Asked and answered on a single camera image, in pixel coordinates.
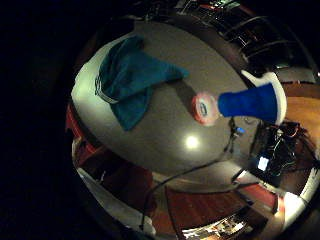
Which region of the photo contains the teal towel with white stripes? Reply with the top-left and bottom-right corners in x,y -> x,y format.
94,34 -> 191,132

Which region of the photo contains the red seat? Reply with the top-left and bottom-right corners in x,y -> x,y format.
65,103 -> 101,164

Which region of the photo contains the blue bottle with pink cap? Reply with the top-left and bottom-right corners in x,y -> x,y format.
191,69 -> 288,127

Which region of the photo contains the small lit screen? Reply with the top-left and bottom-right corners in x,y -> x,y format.
257,156 -> 270,172

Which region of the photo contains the black chair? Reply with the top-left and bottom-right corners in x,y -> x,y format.
222,15 -> 272,48
242,39 -> 303,69

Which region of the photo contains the black cable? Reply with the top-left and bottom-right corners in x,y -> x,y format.
138,117 -> 240,232

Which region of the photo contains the black electronics box with wires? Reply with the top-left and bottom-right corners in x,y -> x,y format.
250,120 -> 318,188

